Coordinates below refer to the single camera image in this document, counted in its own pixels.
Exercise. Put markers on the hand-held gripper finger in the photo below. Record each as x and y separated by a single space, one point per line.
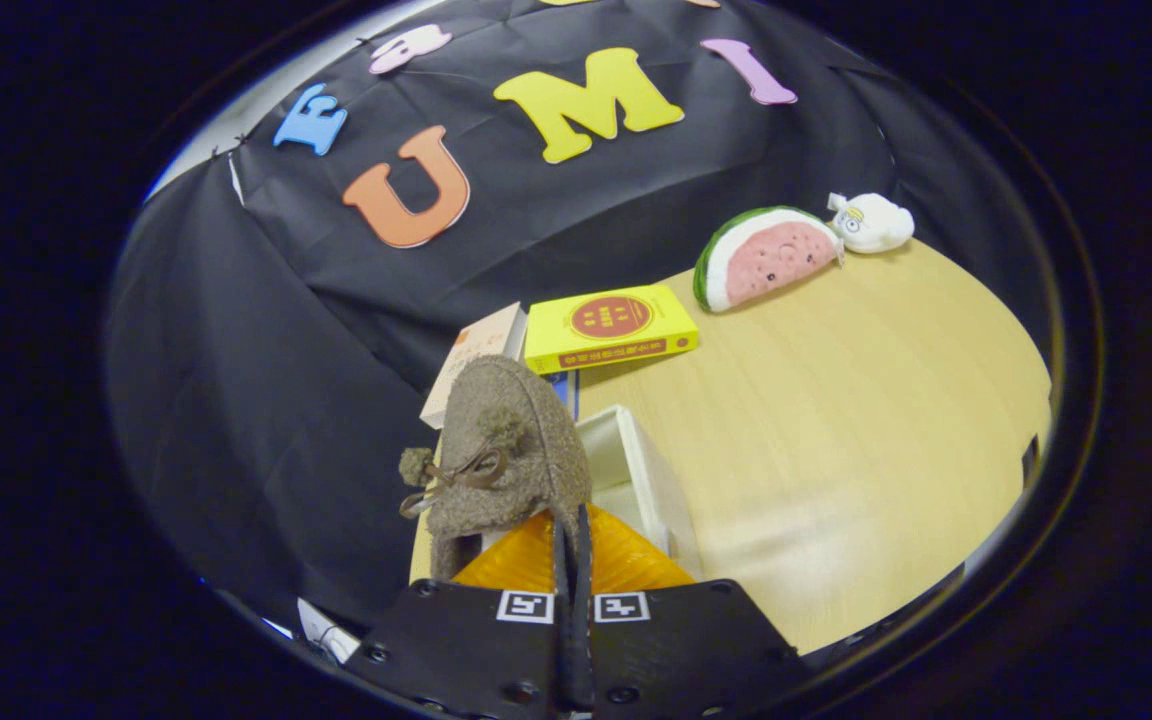
583 600
562 600

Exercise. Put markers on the beige fabric storage box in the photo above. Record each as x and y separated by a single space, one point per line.
626 450

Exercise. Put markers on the brown fuzzy shoe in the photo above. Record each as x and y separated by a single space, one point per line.
516 420

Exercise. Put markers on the blue book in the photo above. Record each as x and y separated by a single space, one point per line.
562 392

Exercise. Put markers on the white desk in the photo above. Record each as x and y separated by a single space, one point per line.
328 630

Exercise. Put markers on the beige book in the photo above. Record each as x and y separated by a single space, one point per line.
481 345

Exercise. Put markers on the yellow book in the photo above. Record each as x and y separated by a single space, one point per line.
611 325

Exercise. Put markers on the black backdrop cloth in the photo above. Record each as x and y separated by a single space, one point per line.
286 350

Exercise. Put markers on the watermelon slice plush toy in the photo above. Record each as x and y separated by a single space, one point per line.
766 260

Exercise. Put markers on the white plush toy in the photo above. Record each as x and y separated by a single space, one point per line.
876 225

